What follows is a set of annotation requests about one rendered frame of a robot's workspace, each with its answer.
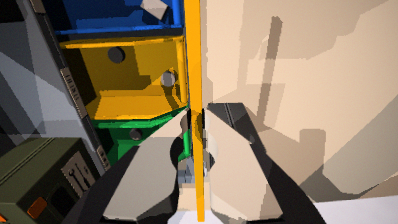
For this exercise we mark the yellow bar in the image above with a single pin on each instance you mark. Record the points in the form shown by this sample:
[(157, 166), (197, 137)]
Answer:
[(193, 32)]

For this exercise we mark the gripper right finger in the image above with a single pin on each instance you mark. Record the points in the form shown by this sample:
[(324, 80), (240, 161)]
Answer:
[(247, 186)]

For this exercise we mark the yellow bin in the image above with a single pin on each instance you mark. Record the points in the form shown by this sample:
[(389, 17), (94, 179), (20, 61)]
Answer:
[(131, 89)]

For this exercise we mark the green open bin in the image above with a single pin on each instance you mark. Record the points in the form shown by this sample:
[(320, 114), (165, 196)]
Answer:
[(116, 141)]

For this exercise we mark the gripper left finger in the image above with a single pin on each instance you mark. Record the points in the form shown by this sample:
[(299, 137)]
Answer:
[(142, 186)]

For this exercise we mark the grey bin rack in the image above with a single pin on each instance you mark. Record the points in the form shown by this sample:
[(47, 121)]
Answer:
[(32, 102)]

